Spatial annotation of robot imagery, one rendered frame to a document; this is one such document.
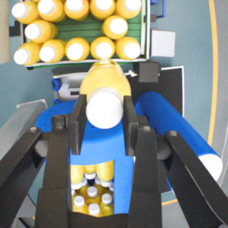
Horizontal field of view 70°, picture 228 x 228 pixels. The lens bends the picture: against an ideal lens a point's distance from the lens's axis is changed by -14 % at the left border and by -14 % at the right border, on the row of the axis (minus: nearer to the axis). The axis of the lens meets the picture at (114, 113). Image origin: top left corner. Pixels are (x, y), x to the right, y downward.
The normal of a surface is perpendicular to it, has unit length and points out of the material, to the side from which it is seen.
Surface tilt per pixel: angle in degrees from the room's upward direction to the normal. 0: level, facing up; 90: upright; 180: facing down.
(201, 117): 0
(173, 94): 0
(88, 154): 3
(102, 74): 74
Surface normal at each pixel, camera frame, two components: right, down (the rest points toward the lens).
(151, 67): 0.11, 0.40
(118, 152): 0.67, 0.30
